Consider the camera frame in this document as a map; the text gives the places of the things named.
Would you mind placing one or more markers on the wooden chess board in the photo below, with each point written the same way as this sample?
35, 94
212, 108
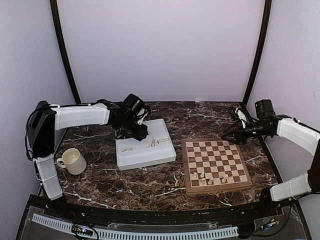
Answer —
215, 157

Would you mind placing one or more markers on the black right frame post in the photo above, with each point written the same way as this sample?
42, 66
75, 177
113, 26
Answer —
258, 52

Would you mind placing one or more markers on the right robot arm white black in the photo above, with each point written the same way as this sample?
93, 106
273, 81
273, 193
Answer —
308, 139

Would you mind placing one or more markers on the white chess pieces pile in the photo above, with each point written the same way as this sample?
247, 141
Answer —
126, 145

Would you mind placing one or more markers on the black frame post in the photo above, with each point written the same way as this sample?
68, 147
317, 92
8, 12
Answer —
258, 52
63, 50

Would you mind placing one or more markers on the white plastic divided tray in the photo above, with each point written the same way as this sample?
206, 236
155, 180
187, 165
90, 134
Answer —
157, 148

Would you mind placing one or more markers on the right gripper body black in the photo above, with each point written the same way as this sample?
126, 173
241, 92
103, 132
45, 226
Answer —
260, 132

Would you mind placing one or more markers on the black left frame post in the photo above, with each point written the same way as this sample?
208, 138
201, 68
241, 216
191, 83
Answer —
63, 50

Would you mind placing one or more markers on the cream ribbed ceramic mug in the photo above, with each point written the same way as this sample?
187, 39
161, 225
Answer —
73, 161

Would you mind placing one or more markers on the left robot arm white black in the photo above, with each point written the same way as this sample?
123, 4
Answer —
47, 125

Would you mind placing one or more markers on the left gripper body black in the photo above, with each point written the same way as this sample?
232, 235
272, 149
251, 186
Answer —
128, 128

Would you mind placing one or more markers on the white slotted cable duct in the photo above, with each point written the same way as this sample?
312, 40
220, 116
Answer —
117, 231

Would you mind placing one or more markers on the black front rail base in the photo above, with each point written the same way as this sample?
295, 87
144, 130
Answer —
277, 221

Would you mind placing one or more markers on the white chess piece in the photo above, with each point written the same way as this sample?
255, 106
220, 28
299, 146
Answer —
225, 178
211, 180

